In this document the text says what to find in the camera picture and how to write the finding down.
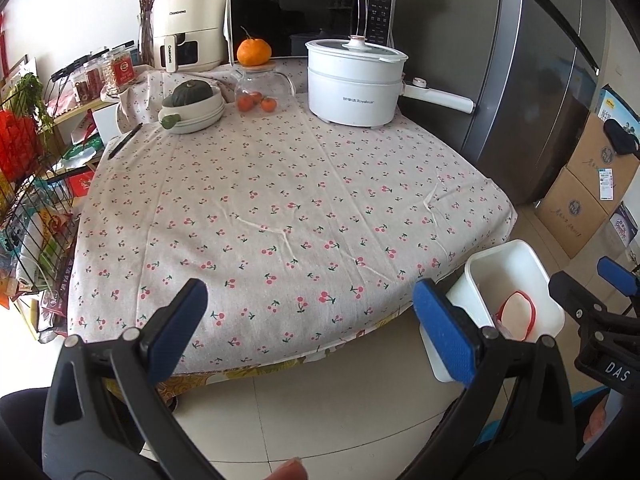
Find small tangerine right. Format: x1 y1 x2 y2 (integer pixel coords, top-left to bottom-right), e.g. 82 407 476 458
260 98 278 113

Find green potted plant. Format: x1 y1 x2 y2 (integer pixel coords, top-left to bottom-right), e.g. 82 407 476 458
4 73 54 131

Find black wire rack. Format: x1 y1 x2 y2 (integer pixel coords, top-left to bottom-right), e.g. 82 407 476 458
1 90 74 299

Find black microwave oven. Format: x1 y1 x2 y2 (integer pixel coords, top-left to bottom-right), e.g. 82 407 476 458
226 0 396 63

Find white electric cooking pot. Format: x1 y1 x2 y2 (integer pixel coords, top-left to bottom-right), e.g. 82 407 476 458
306 36 475 128

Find cardboard box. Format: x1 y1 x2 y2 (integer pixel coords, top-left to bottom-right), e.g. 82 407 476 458
567 113 639 214
535 167 620 258

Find cardboard box upper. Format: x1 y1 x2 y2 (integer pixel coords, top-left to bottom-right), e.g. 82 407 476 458
567 113 639 214

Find large orange on jar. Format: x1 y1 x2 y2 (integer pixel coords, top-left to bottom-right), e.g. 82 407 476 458
236 38 272 67

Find cherry print tablecloth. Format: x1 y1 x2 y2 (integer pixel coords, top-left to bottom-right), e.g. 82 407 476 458
67 73 516 377

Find small tangerine left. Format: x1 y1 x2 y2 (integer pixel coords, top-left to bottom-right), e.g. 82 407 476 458
235 93 255 113

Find red instant noodle tray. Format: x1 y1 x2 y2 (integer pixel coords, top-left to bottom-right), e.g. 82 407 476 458
495 290 537 341

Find glass jar with wooden lid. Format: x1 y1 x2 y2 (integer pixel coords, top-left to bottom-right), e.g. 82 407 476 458
234 62 296 115

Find cream air fryer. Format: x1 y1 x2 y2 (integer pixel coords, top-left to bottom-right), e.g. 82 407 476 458
152 0 227 74

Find cardboard box lower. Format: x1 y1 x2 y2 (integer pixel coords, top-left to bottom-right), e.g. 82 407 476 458
535 167 620 258

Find green pumpkin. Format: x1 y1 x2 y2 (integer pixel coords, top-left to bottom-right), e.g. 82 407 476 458
162 79 214 107

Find stacked white bowls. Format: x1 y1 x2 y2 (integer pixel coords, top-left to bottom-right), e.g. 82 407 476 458
158 84 226 134

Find white trash bin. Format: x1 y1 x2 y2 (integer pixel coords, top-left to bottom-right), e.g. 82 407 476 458
413 240 565 386

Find grey refrigerator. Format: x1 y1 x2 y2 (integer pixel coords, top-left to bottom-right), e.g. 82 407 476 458
393 0 606 204

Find person's left hand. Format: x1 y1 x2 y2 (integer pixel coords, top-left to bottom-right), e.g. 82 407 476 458
266 458 308 480

